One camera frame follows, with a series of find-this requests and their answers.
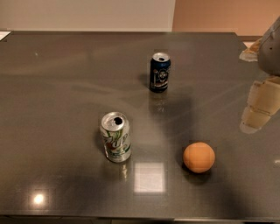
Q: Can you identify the silver green 7up can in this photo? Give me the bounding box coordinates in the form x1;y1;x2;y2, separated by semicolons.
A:
100;112;131;163

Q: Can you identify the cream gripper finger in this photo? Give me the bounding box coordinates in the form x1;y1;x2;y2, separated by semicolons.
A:
239;38;261;62
240;76;280;134

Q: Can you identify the orange fruit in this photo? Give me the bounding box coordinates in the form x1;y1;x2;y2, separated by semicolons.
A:
183;142;215;173

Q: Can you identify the blue pepsi can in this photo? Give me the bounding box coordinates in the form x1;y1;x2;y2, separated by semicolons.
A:
150;52;171;93

